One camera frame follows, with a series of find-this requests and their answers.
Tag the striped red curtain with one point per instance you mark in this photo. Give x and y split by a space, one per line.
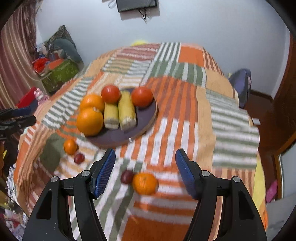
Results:
18 42

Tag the red tomato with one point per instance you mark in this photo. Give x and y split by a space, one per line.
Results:
142 97
110 94

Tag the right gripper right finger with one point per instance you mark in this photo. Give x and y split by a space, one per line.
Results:
239 220

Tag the grey green plush pillow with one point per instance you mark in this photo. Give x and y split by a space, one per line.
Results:
68 48

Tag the large plain orange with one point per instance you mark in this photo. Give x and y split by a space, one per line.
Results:
89 121

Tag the pink plush toy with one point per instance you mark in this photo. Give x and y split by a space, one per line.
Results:
40 96

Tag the purple round plate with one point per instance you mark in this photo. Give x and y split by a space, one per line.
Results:
112 138

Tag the red gift box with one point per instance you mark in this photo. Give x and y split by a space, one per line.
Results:
27 99

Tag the yellow foam tube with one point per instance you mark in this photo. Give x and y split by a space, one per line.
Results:
139 42

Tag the purple chair back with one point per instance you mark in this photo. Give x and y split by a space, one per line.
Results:
241 81

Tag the orange with sticker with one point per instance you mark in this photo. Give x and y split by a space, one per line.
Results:
92 101

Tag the striped patchwork bed cover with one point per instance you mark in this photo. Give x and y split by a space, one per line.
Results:
198 112

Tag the yellow corn cob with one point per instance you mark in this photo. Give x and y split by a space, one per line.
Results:
111 117
126 111

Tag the red plastic bag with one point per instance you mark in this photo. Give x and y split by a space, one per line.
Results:
40 64

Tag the dark red small plum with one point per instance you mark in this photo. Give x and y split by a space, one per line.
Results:
79 158

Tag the green storage box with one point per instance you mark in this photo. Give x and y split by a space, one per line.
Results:
54 79

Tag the small mandarin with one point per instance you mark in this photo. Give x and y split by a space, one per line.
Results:
144 183
70 146

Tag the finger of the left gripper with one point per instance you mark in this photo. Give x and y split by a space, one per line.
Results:
12 126
10 113

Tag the small black wall monitor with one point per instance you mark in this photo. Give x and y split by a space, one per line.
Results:
129 5

